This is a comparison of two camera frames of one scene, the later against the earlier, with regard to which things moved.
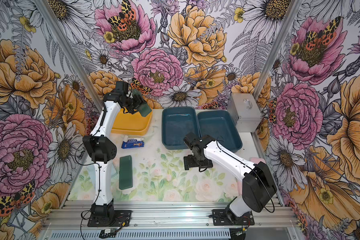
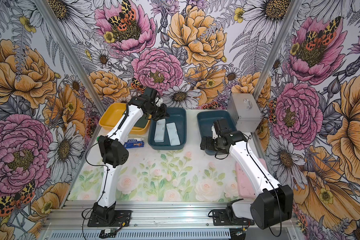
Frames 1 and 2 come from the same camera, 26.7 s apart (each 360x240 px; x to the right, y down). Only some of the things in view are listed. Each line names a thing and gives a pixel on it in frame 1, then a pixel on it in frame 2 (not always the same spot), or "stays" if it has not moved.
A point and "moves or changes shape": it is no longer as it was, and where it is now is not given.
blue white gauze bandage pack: [132, 143] stays
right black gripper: [208, 163] -> [209, 145]
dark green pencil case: [146, 109] moves or changes shape
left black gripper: [139, 101] -> [163, 114]
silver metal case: [243, 109] stays
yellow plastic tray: [125, 123] stays
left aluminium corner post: [69, 53] stays
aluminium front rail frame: [170, 215] stays
